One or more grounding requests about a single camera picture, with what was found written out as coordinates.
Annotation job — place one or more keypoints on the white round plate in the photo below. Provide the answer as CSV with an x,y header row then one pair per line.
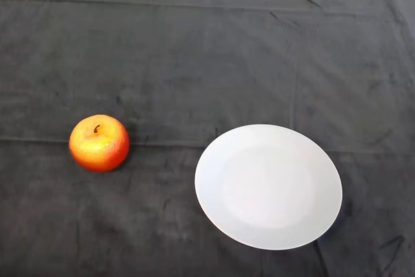
x,y
269,189

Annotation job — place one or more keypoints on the red yellow apple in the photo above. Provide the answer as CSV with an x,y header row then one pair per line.
x,y
99,147

